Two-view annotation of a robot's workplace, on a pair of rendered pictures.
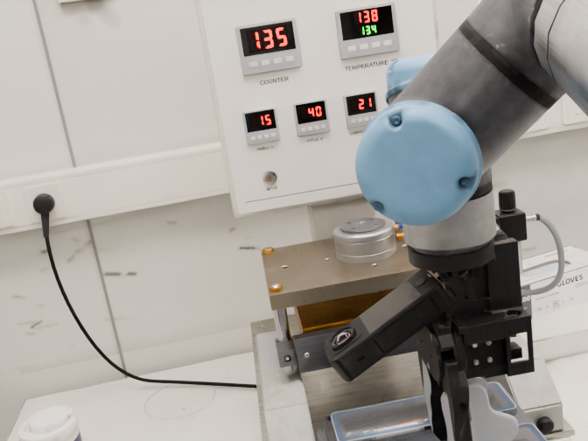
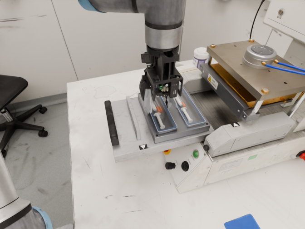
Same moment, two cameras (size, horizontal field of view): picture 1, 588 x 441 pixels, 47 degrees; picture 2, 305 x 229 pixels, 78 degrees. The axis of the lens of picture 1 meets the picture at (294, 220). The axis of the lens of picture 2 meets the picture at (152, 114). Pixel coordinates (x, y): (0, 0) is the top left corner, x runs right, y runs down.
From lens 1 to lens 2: 0.66 m
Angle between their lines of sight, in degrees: 70
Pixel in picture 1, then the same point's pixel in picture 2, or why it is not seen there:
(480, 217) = (149, 35)
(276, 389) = (194, 73)
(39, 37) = not seen: outside the picture
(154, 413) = not seen: hidden behind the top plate
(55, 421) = (200, 51)
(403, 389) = (228, 112)
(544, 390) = (217, 142)
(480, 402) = (149, 96)
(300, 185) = (288, 23)
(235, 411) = not seen: hidden behind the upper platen
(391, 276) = (231, 69)
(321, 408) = (211, 93)
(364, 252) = (245, 57)
